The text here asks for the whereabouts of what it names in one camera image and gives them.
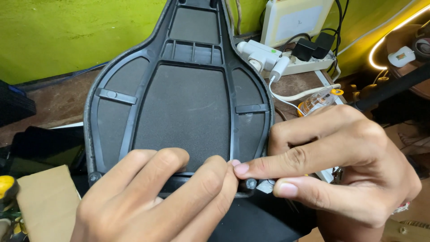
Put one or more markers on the person's left hand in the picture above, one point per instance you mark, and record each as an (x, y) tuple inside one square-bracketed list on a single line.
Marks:
[(141, 208)]

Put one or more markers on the black ribbed box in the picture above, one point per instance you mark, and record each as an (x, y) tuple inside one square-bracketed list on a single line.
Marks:
[(15, 106)]

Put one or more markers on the white multi-plug adapter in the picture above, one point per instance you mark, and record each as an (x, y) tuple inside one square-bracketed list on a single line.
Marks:
[(258, 53)]

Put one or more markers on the brown cardboard piece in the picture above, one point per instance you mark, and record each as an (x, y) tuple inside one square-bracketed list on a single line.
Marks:
[(48, 205)]

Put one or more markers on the white box device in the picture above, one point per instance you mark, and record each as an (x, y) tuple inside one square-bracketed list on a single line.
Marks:
[(295, 20)]

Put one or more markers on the person's right hand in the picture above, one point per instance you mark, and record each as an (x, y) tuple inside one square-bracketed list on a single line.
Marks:
[(352, 161)]

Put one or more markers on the black plastic saddle base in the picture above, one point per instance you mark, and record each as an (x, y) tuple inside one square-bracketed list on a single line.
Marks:
[(181, 107)]

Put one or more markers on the white charger plug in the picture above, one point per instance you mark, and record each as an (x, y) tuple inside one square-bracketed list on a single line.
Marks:
[(278, 69)]

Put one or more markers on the white power strip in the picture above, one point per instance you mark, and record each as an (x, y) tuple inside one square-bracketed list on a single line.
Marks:
[(309, 65)]

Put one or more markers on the black power adapter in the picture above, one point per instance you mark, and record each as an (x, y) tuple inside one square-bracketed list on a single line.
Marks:
[(304, 49), (324, 45)]

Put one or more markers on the black flat device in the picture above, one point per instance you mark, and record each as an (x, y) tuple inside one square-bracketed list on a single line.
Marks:
[(47, 148)]

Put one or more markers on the small white gadget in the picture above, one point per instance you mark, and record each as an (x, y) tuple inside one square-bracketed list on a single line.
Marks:
[(401, 56)]

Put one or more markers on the black padded bar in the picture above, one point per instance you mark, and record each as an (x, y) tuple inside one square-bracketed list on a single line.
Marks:
[(393, 87)]

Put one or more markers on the small silver metal piece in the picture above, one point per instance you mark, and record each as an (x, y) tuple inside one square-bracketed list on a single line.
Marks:
[(266, 187)]

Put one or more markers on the glowing yellow light strip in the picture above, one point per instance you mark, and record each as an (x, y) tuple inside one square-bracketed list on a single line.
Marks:
[(381, 42)]

